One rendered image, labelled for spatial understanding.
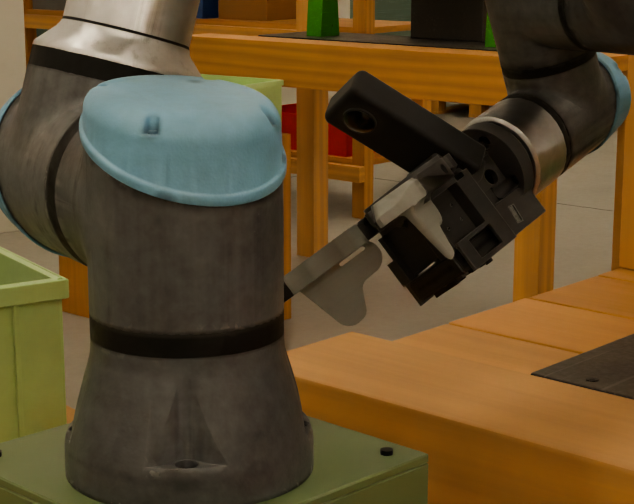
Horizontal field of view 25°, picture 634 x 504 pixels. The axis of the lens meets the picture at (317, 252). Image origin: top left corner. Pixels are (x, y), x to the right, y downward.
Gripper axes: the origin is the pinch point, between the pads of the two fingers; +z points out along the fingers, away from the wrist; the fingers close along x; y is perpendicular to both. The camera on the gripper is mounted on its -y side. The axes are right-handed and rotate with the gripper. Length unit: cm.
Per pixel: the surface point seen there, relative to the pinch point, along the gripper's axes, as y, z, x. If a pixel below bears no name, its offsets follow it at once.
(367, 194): -21, -376, 405
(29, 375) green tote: -7.6, 0.2, 41.5
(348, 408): 10.9, -9.5, 19.1
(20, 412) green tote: -5.4, 2.3, 42.9
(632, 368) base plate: 23.0, -29.6, 10.2
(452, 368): 13.9, -19.9, 17.8
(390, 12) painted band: -147, -808, 728
